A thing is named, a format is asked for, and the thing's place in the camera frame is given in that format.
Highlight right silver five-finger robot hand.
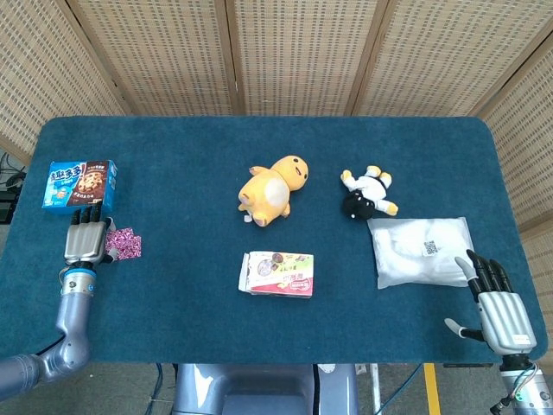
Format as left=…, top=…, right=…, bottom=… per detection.
left=444, top=249, right=538, bottom=355

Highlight woven rattan folding screen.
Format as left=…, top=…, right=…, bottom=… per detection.
left=0, top=0, right=553, bottom=329

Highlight black equipment box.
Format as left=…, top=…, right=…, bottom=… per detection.
left=0, top=189, right=18, bottom=224

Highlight white plastic bag package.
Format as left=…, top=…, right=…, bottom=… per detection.
left=366, top=216, right=476, bottom=290

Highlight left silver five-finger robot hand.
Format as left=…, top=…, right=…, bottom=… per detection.
left=63, top=203, right=118, bottom=265

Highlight blue cable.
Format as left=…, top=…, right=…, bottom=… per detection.
left=379, top=364, right=423, bottom=415
left=148, top=364, right=164, bottom=415

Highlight yellow bear plush toy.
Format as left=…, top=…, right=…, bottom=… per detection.
left=236, top=155, right=310, bottom=228

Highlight red and white snack box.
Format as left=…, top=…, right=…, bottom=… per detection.
left=237, top=251, right=315, bottom=299

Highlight black cable bundle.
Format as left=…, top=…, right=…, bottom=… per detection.
left=0, top=150, right=28, bottom=189

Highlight blue chocolate cookie box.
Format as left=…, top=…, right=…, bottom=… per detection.
left=41, top=159, right=120, bottom=216

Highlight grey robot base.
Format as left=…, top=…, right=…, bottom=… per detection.
left=172, top=362, right=359, bottom=415

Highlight black and white plush toy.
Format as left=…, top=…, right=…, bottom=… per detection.
left=340, top=164, right=400, bottom=220

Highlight teal table cloth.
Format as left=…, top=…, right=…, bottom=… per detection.
left=0, top=115, right=549, bottom=367

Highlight white metal post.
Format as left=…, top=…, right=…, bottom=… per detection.
left=370, top=364, right=383, bottom=415

